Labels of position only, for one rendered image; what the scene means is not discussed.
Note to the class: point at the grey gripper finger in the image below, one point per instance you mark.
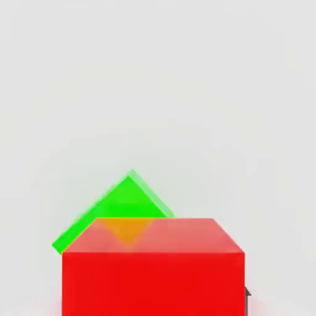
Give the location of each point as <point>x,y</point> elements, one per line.
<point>247,296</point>

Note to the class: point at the small red cube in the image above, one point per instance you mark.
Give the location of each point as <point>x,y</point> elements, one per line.
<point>153,281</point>

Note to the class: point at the small green cube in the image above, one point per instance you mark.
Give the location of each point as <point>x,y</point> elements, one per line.
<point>123,200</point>

